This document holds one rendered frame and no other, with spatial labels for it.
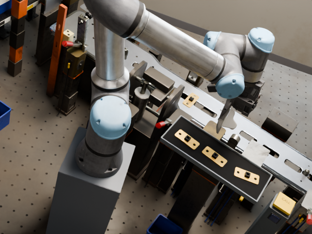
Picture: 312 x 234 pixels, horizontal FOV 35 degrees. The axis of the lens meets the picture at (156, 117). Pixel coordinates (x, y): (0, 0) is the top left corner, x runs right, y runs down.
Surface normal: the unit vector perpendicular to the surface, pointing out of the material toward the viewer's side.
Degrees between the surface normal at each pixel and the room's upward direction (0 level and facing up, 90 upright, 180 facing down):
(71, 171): 0
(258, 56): 85
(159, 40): 74
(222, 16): 90
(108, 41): 90
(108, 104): 7
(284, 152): 0
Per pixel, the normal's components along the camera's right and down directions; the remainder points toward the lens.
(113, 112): 0.26, -0.55
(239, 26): -0.21, 0.69
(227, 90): 0.01, 0.75
